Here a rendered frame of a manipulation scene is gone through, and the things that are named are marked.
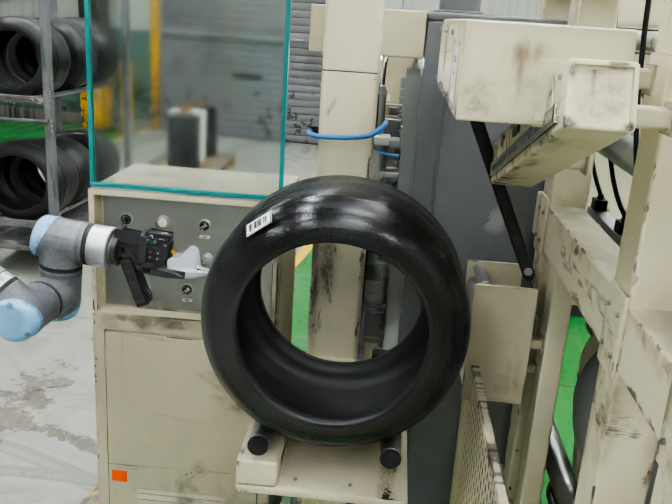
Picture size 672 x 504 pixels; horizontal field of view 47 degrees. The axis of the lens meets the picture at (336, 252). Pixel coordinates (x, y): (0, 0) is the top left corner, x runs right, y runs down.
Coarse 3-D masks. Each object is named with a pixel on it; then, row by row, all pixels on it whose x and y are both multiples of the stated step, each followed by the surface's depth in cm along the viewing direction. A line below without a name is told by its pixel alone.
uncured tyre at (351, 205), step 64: (320, 192) 150; (384, 192) 157; (256, 256) 149; (384, 256) 146; (448, 256) 151; (256, 320) 181; (448, 320) 150; (256, 384) 158; (320, 384) 184; (384, 384) 181; (448, 384) 156
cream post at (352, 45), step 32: (352, 0) 169; (384, 0) 173; (352, 32) 171; (352, 64) 173; (352, 96) 175; (320, 128) 178; (352, 128) 177; (320, 160) 180; (352, 160) 180; (320, 256) 187; (352, 256) 186; (320, 288) 189; (352, 288) 189; (320, 320) 192; (352, 320) 191; (320, 352) 194; (352, 352) 194
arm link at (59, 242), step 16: (48, 224) 160; (64, 224) 160; (80, 224) 161; (32, 240) 159; (48, 240) 159; (64, 240) 159; (80, 240) 159; (48, 256) 160; (64, 256) 160; (80, 256) 160
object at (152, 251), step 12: (120, 228) 161; (156, 228) 165; (120, 240) 161; (132, 240) 160; (144, 240) 158; (156, 240) 158; (168, 240) 162; (108, 252) 160; (120, 252) 162; (132, 252) 162; (144, 252) 159; (156, 252) 160; (168, 252) 165; (144, 264) 160; (156, 264) 160
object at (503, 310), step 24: (480, 264) 195; (504, 264) 196; (480, 288) 179; (504, 288) 178; (528, 288) 178; (480, 312) 180; (504, 312) 180; (528, 312) 179; (480, 336) 182; (504, 336) 182; (528, 336) 181; (480, 360) 184; (504, 360) 183; (504, 384) 185
